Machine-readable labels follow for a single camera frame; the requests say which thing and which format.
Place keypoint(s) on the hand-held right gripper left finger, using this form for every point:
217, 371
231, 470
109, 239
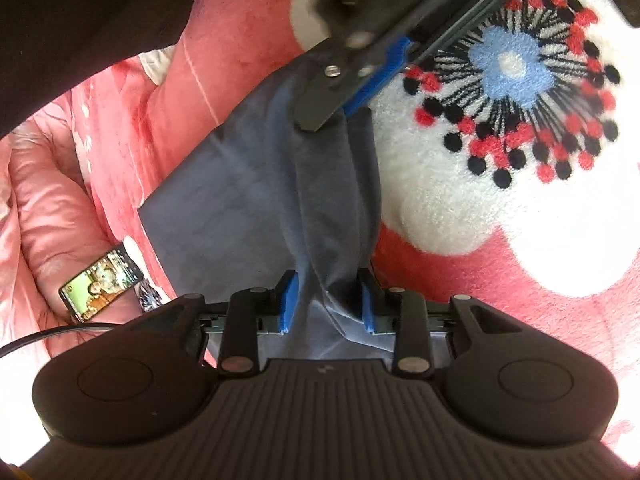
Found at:
289, 305

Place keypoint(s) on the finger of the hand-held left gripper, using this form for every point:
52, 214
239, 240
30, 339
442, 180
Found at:
450, 35
380, 70

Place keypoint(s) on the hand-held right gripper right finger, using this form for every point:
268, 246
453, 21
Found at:
369, 305

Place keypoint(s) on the dark grey pants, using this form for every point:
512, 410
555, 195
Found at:
240, 200

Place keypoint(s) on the red floral blanket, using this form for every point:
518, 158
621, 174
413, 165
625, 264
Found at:
450, 270

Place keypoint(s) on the smartphone with lit screen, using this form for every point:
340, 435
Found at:
100, 280

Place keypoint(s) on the pink quilt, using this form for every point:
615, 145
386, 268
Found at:
50, 200

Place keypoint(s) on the person's dark clothing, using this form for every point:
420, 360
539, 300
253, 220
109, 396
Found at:
75, 20

